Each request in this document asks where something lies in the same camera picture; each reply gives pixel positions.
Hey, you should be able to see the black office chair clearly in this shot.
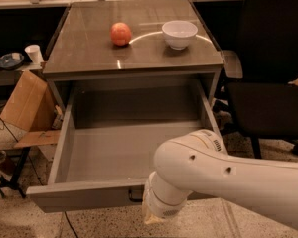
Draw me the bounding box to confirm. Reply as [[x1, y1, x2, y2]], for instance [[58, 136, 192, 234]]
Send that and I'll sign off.
[[214, 0, 298, 159]]

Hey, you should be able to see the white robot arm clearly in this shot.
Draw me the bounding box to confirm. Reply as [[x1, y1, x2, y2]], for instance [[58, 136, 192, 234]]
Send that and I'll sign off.
[[142, 130, 298, 230]]

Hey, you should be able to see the black floor cable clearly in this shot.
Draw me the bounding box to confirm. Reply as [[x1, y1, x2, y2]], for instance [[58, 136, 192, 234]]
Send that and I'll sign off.
[[63, 211, 79, 238]]

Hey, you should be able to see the red apple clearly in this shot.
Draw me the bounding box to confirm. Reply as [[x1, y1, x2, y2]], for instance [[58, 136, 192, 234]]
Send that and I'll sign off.
[[110, 22, 132, 47]]

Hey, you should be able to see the brown cardboard box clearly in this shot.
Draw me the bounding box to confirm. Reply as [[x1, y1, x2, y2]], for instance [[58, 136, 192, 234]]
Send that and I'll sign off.
[[0, 71, 60, 148]]

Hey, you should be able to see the grey top drawer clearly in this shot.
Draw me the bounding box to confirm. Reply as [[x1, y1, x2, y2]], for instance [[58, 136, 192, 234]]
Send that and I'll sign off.
[[27, 77, 218, 212]]

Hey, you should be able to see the white paper cup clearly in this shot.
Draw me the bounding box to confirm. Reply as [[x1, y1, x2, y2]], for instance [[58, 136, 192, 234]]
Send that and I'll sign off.
[[25, 45, 44, 64]]

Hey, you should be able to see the white bowl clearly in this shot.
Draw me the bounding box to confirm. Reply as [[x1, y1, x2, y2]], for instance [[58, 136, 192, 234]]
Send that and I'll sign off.
[[162, 20, 198, 50]]

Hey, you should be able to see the grey drawer cabinet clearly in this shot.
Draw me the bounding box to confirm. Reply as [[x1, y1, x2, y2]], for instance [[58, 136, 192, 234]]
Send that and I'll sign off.
[[44, 0, 224, 107]]

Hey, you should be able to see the dark blue plate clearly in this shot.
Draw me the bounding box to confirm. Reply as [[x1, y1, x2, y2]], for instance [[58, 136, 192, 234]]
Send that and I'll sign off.
[[0, 53, 24, 70]]

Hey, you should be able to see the black metal stand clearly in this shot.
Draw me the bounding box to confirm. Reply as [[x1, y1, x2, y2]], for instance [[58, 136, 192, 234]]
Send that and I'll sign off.
[[0, 147, 30, 198]]

